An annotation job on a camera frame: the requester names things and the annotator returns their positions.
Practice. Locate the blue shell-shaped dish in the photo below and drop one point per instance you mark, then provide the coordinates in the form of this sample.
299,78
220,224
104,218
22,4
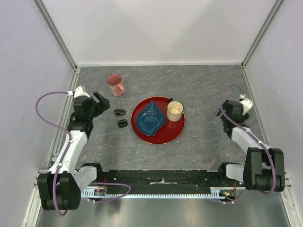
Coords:
150,119

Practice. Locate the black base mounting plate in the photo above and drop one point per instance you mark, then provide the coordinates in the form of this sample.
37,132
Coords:
157,182

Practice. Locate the beige ceramic cup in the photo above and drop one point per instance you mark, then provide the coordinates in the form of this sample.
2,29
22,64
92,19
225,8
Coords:
174,111

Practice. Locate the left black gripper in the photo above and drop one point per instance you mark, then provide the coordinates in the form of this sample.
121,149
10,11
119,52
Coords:
103,105

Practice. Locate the red round tray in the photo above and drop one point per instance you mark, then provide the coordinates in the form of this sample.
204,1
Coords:
169,132

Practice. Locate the slotted grey cable duct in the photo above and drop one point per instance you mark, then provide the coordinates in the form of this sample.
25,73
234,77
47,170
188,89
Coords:
93,193

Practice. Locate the right aluminium frame post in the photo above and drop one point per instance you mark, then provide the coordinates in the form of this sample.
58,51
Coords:
265,26

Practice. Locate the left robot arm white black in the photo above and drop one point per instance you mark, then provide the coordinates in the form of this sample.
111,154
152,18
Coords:
61,186

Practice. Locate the pink floral mug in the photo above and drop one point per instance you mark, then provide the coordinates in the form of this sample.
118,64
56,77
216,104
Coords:
115,84

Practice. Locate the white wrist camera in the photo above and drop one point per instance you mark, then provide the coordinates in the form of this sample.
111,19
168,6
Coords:
79,93
246,103

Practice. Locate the left aluminium frame post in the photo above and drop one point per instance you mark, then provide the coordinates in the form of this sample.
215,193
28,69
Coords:
55,32

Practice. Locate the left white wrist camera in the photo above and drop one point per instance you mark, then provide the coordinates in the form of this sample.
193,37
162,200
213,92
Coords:
79,93

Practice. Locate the black earbud charging case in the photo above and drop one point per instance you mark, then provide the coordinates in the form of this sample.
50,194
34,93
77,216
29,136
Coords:
122,123

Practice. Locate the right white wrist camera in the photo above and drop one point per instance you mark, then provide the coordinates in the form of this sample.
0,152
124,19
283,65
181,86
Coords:
246,103

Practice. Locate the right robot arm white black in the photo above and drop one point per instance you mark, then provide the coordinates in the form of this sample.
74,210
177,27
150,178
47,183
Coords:
264,168

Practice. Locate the aluminium frame post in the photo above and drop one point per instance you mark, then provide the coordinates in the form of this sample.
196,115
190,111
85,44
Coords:
265,26
55,32

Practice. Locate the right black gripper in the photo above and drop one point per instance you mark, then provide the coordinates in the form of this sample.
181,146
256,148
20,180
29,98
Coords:
218,112

